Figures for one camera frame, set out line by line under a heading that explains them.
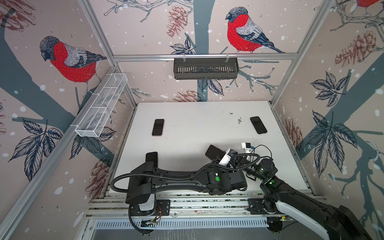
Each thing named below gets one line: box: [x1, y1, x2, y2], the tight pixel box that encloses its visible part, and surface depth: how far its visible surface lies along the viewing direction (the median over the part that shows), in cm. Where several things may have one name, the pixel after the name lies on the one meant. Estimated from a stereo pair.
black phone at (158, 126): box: [152, 119, 165, 136], surface depth 109 cm
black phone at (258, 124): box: [250, 116, 268, 135], surface depth 109 cm
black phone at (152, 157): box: [145, 151, 158, 166], surface depth 94 cm
